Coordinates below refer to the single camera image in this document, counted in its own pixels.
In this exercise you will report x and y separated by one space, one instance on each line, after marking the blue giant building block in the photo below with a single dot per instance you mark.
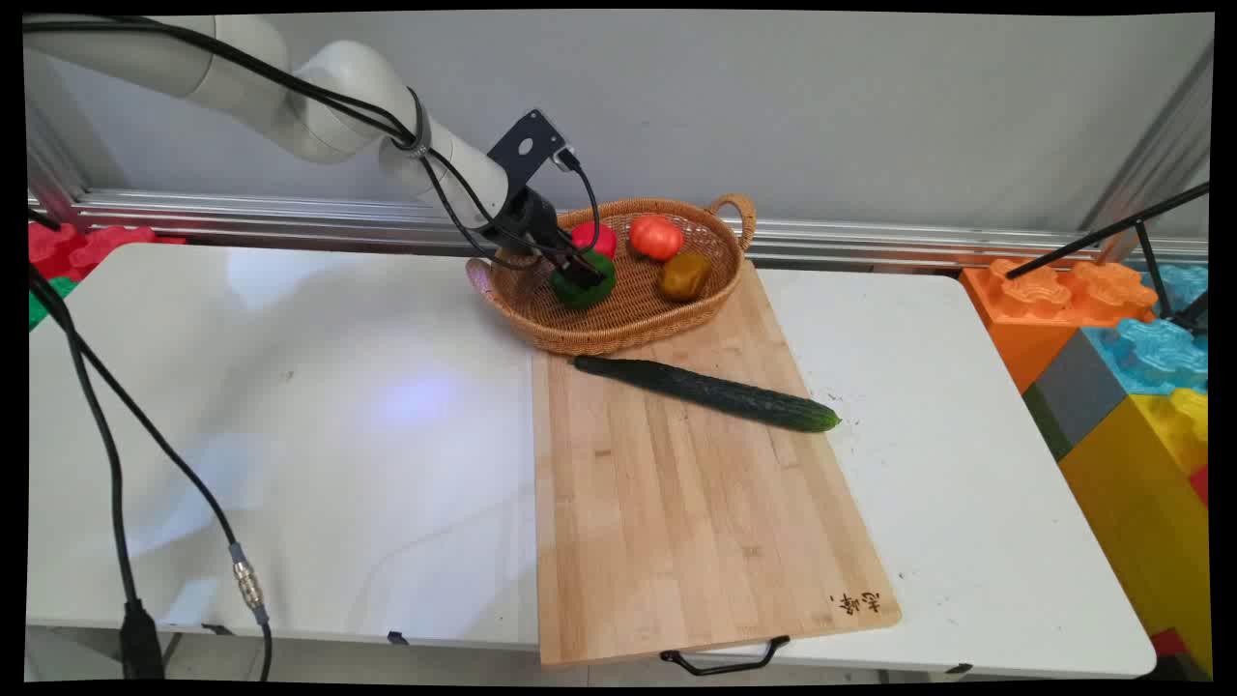
1155 353

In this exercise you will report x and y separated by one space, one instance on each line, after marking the wooden cutting board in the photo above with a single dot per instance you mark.
676 512

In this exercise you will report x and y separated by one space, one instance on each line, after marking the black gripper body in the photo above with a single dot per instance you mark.
530 220

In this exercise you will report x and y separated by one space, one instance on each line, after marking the slanted aluminium frame post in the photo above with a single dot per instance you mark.
1160 145

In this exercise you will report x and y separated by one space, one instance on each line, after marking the small red building block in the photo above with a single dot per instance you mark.
1167 642

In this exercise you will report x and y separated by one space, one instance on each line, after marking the grey giant building block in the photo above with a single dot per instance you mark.
1078 396

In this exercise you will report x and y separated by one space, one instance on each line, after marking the long dark green cucumber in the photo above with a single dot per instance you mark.
715 393

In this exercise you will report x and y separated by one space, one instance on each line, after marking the aluminium rail behind table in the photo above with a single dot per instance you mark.
290 220

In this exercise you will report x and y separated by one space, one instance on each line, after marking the green giant building block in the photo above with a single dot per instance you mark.
43 302

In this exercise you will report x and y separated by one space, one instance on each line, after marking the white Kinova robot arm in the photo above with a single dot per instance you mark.
338 87

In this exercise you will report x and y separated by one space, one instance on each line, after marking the orange-red toy tomato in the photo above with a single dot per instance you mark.
656 238

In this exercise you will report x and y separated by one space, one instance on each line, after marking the orange giant building block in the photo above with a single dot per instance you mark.
1024 319

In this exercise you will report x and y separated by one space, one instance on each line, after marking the yellow-brown toy pepper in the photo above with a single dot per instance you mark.
685 275

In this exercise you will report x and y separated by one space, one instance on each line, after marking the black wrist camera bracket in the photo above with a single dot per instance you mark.
527 145

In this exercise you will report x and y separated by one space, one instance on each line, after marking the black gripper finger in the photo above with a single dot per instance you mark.
591 259
576 275

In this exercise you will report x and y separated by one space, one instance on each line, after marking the black tripod stand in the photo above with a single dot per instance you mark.
1111 230

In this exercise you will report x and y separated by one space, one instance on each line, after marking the green toy bell pepper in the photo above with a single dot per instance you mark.
580 295

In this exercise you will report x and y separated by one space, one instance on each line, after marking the woven wicker basket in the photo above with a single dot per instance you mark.
638 309

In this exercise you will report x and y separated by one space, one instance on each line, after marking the red giant building block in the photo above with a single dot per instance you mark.
87 246

